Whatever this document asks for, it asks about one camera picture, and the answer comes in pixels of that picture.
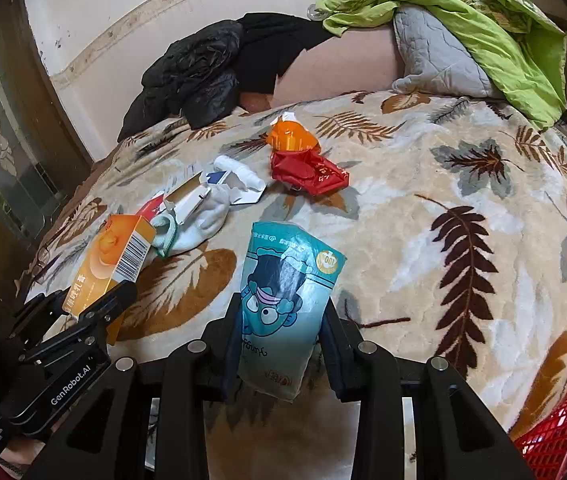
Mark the red white packet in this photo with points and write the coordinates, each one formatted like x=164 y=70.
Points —
x=149 y=206

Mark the leaf printed blanket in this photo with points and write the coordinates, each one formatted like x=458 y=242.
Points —
x=413 y=240

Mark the white paper roll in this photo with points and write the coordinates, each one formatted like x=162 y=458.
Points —
x=236 y=170

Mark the white sock green trim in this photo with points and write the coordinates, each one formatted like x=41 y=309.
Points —
x=201 y=220

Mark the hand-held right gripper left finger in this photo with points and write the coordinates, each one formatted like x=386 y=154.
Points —
x=227 y=360

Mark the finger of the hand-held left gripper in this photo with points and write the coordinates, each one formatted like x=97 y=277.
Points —
x=38 y=312
x=111 y=307

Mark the orange white plastic bag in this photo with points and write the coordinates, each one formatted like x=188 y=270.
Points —
x=291 y=135

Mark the clear round glass dish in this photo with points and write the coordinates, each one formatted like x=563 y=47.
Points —
x=315 y=11

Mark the black puffer jacket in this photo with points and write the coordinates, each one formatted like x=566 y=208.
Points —
x=188 y=75

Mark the white open carton box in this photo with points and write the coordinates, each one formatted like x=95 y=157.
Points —
x=186 y=195

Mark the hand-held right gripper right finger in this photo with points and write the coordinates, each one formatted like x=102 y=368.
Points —
x=336 y=360

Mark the red crumpled packet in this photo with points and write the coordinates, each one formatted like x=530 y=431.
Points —
x=308 y=172

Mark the pink bed sheet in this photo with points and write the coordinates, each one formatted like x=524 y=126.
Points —
x=343 y=65

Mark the wooden glass door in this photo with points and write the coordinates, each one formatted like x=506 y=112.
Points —
x=8 y=150

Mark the grey quilted pillow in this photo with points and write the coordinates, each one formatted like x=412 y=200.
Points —
x=433 y=55

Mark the green quilt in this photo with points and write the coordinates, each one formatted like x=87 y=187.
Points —
x=463 y=15

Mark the teal cartoon snack packet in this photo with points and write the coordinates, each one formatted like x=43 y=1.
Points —
x=283 y=305

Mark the orange carton box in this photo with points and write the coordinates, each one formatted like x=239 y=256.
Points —
x=101 y=260

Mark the red plastic basket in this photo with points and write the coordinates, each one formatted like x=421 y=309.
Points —
x=563 y=435

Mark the black cloth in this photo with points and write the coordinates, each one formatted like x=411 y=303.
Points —
x=278 y=45

